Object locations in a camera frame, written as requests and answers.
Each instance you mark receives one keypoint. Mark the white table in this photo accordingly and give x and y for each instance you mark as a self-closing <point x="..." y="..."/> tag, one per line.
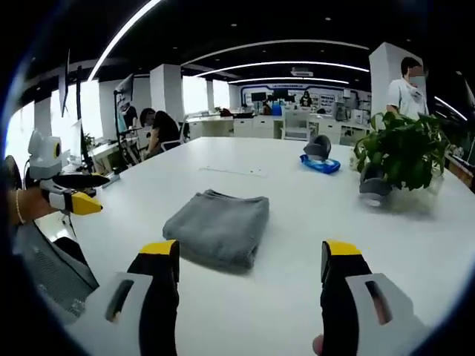
<point x="297" y="207"/>

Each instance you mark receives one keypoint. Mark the blue wipes packet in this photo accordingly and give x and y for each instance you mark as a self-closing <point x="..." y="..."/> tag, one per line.
<point x="321" y="165"/>

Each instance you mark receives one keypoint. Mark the grey mesh office chair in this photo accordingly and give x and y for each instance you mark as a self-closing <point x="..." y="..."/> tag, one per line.
<point x="55" y="274"/>

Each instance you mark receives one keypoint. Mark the blue bin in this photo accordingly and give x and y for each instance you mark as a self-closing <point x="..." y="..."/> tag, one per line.
<point x="276" y="110"/>

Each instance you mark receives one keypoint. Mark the white office chair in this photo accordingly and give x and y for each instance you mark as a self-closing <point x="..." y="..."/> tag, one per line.
<point x="182" y="130"/>

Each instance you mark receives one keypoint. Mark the white table socket panel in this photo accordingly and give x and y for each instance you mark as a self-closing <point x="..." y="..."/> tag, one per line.
<point x="234" y="171"/>

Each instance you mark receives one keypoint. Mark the dark chair seat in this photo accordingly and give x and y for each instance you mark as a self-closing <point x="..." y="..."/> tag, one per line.
<point x="71" y="249"/>

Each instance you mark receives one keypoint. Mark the green potted plant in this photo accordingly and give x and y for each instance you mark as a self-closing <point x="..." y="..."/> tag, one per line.
<point x="404" y="152"/>

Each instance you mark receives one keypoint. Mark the grey towel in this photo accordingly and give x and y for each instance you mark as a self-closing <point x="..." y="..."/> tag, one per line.
<point x="219" y="230"/>

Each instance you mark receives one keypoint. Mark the dark office desk row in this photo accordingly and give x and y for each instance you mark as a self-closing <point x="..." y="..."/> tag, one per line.
<point x="461" y="165"/>

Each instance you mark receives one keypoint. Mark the small green plant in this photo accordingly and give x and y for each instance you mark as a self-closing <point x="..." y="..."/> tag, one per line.
<point x="88" y="141"/>

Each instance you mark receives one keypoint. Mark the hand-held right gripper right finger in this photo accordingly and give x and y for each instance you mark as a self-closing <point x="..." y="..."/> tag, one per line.
<point x="345" y="296"/>

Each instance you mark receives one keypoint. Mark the person's right hand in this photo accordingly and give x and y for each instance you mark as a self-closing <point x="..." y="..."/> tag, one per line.
<point x="317" y="343"/>

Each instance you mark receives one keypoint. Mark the clear glass vase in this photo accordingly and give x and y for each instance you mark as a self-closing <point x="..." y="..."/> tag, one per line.
<point x="435" y="182"/>

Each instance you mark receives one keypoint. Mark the white cabinet row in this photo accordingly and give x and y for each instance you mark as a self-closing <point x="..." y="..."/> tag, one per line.
<point x="256" y="128"/>

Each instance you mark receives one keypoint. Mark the ceiling air conditioner unit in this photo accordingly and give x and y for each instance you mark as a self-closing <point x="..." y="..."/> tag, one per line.
<point x="302" y="71"/>

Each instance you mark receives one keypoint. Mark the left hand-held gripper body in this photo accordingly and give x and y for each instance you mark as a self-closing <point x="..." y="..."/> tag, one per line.
<point x="44" y="155"/>

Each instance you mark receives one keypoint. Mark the person's left hand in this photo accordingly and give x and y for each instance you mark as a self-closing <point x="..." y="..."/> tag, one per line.
<point x="35" y="204"/>

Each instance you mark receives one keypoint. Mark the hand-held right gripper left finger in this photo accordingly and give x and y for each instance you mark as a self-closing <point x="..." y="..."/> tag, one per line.
<point x="156" y="296"/>

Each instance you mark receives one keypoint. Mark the ceiling light strip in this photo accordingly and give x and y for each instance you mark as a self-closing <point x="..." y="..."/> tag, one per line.
<point x="274" y="42"/>
<point x="122" y="35"/>
<point x="289" y="78"/>
<point x="282" y="64"/>

